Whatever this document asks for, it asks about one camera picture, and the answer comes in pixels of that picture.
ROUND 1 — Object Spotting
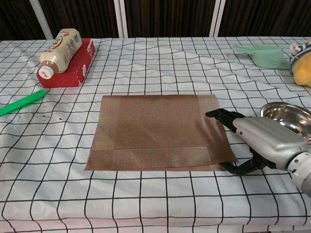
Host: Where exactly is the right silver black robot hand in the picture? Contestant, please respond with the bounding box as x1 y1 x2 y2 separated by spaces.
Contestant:
205 108 311 176

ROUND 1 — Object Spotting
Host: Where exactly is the metal bowl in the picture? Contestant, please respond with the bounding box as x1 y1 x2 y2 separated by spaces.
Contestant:
259 101 311 146

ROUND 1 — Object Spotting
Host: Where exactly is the brown woven placemat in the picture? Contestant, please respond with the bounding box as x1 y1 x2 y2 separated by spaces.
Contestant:
84 94 238 172

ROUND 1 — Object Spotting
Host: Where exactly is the green stick red hand toy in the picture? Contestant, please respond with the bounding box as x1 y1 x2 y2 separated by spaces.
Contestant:
0 89 47 117

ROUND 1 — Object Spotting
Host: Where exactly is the yellow plush toy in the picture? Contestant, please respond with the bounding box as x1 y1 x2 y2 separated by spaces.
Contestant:
289 38 311 85

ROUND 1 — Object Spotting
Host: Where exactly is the green plastic dustpan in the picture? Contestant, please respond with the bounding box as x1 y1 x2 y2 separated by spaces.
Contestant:
232 43 292 71

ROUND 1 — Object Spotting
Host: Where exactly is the white black checked tablecloth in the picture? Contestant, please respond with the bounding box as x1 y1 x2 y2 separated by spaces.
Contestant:
0 36 311 233

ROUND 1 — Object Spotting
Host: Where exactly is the red box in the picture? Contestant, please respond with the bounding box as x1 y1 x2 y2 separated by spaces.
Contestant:
36 38 96 88

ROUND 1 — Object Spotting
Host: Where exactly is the beige sauce bottle white cap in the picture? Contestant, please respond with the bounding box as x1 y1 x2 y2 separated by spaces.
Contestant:
36 28 83 79

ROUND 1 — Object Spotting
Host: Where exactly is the white slanted frame post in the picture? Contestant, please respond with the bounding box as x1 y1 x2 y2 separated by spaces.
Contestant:
29 0 54 39

